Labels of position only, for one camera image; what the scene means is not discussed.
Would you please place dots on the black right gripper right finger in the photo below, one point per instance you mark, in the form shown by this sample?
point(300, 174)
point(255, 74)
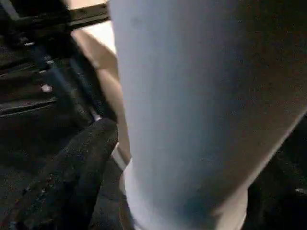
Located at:
point(280, 196)

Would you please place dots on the white plastic table leg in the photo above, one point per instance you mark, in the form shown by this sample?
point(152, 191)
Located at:
point(192, 95)

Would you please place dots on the black work mat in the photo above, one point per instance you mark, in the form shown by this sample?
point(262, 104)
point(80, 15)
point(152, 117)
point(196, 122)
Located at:
point(24, 143)

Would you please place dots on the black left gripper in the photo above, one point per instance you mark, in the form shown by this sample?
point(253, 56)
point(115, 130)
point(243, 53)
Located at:
point(36, 28)

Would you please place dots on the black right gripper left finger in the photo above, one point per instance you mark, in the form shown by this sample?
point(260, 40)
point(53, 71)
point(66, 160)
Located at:
point(67, 182)

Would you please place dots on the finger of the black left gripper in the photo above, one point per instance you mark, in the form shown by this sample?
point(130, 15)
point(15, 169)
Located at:
point(88, 91)

